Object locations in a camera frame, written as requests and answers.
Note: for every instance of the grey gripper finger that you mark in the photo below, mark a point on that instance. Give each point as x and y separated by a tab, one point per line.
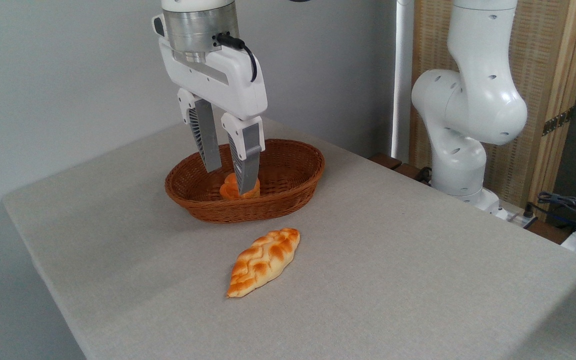
248	150
207	135

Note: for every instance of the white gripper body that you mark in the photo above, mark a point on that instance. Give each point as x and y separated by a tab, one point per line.
228	80

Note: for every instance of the braided golden bread loaf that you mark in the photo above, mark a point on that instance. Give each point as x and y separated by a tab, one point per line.
264	261

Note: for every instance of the small orange bread roll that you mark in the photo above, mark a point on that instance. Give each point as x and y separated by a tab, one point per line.
229	191

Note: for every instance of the brown wicker oval basket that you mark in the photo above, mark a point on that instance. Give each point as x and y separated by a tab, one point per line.
288	175

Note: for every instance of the white vertical pole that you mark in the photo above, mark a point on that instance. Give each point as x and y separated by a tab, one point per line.
402	75

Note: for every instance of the grey tablecloth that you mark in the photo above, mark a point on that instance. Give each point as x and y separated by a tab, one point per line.
368	275

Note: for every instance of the black plug connector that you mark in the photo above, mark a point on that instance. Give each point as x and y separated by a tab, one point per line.
529	210

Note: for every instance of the metal screen hinge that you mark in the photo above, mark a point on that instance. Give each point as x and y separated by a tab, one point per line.
557	121

